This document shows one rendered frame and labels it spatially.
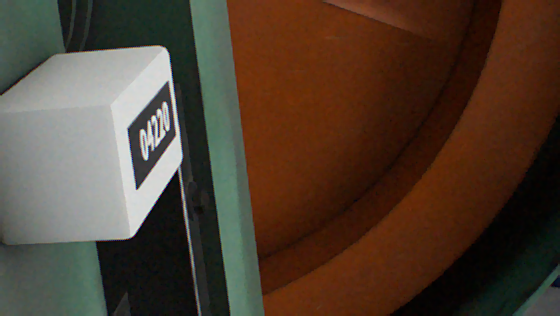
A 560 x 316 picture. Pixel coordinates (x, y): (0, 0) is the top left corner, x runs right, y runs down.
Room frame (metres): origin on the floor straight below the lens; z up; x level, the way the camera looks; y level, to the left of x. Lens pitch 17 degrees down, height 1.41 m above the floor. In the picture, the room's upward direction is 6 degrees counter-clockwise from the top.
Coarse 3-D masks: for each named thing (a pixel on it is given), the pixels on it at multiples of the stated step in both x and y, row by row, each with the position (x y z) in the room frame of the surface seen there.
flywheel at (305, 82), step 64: (256, 0) 0.86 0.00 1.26; (320, 0) 0.86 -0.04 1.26; (384, 0) 0.85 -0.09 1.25; (448, 0) 0.84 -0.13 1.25; (512, 0) 0.80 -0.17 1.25; (256, 64) 0.87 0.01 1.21; (320, 64) 0.86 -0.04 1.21; (384, 64) 0.85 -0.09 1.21; (448, 64) 0.84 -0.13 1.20; (512, 64) 0.80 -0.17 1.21; (256, 128) 0.87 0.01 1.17; (320, 128) 0.86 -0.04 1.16; (384, 128) 0.85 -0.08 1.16; (448, 128) 0.81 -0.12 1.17; (512, 128) 0.80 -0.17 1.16; (256, 192) 0.87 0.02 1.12; (320, 192) 0.86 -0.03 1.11; (384, 192) 0.84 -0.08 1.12; (448, 192) 0.81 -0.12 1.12; (512, 192) 0.80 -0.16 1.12; (320, 256) 0.83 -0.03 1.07; (384, 256) 0.82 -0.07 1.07; (448, 256) 0.81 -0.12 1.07
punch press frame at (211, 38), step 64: (0, 0) 0.35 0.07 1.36; (64, 0) 0.60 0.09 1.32; (128, 0) 0.61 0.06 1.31; (192, 0) 0.61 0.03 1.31; (0, 64) 0.35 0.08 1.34; (192, 64) 0.60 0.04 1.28; (192, 128) 0.60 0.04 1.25; (0, 256) 0.32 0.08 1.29; (64, 256) 0.37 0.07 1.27; (256, 256) 0.69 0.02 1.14
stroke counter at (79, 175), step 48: (144, 48) 0.38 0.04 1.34; (48, 96) 0.33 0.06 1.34; (96, 96) 0.32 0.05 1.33; (144, 96) 0.35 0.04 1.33; (0, 144) 0.32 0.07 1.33; (48, 144) 0.32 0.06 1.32; (96, 144) 0.32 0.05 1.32; (0, 192) 0.32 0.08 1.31; (48, 192) 0.32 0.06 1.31; (96, 192) 0.32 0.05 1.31; (144, 192) 0.33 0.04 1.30; (48, 240) 0.32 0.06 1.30; (96, 240) 0.32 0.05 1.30
